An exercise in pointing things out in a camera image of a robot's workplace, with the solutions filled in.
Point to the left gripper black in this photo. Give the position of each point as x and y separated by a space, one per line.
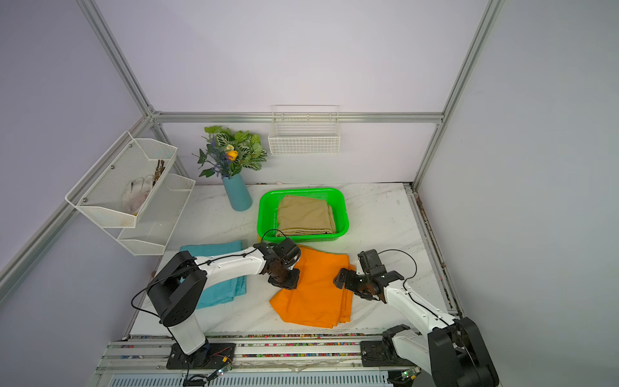
292 281

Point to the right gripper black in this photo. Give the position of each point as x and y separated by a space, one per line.
350 284

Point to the khaki pants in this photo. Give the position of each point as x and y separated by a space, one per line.
304 216

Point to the green plastic basket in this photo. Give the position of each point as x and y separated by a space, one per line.
267 222

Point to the orange pants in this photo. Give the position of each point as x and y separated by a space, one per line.
317 301

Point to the teal pants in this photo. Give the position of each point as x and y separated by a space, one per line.
224 292

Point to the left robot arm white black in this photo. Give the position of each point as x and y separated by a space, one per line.
175 291

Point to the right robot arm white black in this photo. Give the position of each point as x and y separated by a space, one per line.
452 350

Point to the teal vase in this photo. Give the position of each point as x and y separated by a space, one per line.
237 193

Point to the artificial flower bouquet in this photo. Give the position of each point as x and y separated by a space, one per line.
227 153

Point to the clear glove in shelf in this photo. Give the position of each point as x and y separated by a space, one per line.
136 194

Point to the white mesh two-tier shelf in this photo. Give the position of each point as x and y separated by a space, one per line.
98 195

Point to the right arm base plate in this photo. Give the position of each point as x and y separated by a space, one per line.
379 354

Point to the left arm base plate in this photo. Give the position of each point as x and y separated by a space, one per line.
209 356

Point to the white wire wall basket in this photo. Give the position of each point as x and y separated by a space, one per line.
304 130

